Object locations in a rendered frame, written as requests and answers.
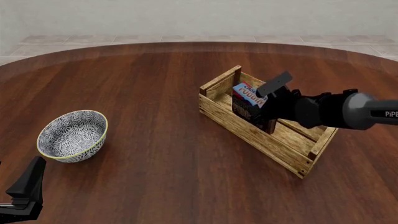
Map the black white patterned bowl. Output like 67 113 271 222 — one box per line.
36 110 109 164

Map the wooden slat tray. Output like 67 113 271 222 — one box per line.
198 65 340 180

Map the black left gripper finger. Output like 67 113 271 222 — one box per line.
5 155 47 204

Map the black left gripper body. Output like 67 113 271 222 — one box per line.
0 197 43 222

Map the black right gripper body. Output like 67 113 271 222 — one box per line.
263 85 303 122

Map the chocolate pudding box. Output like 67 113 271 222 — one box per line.
231 80 278 136

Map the small flat plate on stalk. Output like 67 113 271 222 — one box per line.
255 70 294 99

